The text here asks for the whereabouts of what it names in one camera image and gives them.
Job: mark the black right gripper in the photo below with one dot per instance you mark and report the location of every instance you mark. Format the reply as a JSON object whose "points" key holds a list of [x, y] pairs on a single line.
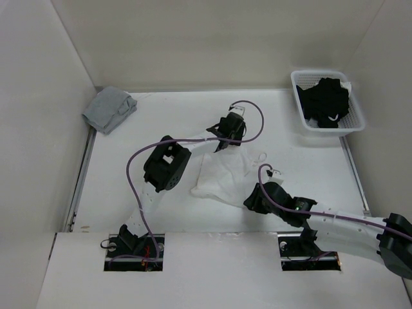
{"points": [[253, 202]]}

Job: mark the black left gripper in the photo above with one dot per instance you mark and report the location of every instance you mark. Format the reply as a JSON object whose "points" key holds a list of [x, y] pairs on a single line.
{"points": [[239, 132]]}

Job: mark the white tank top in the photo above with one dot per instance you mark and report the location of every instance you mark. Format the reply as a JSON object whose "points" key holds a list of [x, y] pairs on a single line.
{"points": [[229, 176]]}

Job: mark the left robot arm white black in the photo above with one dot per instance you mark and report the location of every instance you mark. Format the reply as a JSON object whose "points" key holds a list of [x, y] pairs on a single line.
{"points": [[165, 167]]}

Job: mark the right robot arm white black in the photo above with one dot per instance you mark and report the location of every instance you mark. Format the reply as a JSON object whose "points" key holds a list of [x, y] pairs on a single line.
{"points": [[384, 240]]}

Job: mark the black tank top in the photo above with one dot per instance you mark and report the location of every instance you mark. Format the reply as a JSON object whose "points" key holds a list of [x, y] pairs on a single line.
{"points": [[326, 102]]}

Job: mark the folded grey tank top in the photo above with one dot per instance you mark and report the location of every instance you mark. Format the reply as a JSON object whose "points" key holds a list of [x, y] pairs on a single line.
{"points": [[110, 108]]}

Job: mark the white plastic mesh basket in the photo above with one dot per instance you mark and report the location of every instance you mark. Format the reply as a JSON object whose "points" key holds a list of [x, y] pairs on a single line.
{"points": [[352, 122]]}

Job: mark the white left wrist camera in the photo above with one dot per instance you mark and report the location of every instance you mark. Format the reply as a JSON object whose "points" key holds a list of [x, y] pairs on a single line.
{"points": [[237, 109]]}

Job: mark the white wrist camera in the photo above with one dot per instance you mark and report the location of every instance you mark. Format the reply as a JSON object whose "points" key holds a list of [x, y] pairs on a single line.
{"points": [[237, 109], [275, 176]]}

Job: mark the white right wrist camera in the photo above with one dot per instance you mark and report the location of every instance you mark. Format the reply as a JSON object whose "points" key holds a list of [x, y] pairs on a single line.
{"points": [[275, 176]]}

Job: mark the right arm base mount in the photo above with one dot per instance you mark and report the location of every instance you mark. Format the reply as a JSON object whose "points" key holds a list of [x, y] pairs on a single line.
{"points": [[299, 253]]}

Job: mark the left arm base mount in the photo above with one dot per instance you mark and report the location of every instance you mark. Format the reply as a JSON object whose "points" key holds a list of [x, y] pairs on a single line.
{"points": [[126, 252]]}

